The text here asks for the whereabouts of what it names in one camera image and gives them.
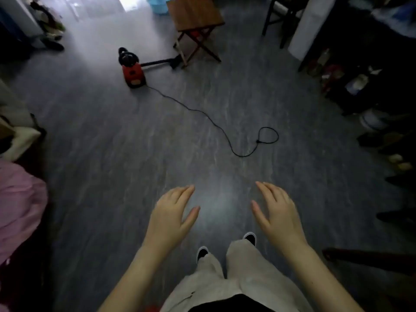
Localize cream cloth bag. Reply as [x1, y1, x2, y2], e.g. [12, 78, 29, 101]
[0, 78, 43, 163]

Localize blue plastic bucket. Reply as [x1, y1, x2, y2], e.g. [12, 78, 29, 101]
[146, 0, 172, 15]

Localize white column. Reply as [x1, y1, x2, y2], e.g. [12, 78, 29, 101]
[288, 0, 338, 61]

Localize red and black vacuum cleaner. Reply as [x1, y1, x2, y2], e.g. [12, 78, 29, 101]
[118, 47, 147, 89]

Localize wooden folding stool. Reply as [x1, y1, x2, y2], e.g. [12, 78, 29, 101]
[166, 0, 225, 68]

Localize cluttered dark shelf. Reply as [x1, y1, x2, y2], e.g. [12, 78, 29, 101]
[297, 0, 416, 117]

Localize white plastic pot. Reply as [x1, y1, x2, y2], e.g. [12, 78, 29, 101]
[359, 108, 390, 132]

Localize person's left forearm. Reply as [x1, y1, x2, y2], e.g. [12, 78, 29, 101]
[97, 242, 168, 312]

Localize dark wooden chair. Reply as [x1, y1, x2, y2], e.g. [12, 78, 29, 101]
[262, 0, 309, 49]

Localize pink cloth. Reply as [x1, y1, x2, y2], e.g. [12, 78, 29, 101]
[0, 160, 49, 267]

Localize person's black top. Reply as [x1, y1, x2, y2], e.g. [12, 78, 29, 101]
[188, 294, 277, 312]

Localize person's right hand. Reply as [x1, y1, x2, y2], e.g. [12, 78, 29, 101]
[250, 181, 309, 255]

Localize dark wooden furniture rail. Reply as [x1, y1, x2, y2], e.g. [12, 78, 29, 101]
[322, 248, 416, 276]

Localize person's left hand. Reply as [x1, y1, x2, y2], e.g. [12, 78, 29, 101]
[142, 184, 201, 253]

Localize black vacuum hose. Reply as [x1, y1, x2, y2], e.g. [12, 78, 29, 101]
[140, 55, 182, 69]

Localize person's right forearm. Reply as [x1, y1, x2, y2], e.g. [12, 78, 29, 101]
[284, 243, 364, 312]

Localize person's beige trousers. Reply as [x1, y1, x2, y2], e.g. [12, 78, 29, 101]
[160, 239, 314, 312]

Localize black power cord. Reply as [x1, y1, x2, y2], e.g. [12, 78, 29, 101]
[146, 84, 280, 158]

